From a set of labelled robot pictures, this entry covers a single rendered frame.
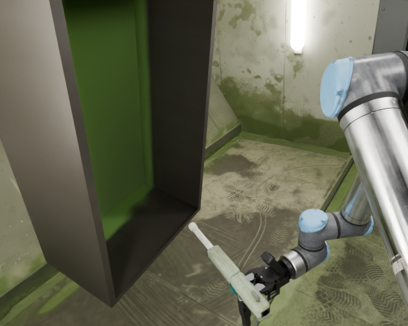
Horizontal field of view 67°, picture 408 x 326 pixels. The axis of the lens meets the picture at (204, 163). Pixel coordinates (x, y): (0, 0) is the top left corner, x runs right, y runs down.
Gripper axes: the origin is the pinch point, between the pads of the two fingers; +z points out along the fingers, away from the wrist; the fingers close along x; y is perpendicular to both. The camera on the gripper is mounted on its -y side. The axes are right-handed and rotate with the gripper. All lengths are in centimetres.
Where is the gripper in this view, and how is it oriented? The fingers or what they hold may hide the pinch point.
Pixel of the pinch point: (239, 292)
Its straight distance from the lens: 107.4
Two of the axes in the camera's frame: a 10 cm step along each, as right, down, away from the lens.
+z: -8.6, 3.3, -3.9
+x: -4.9, -3.6, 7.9
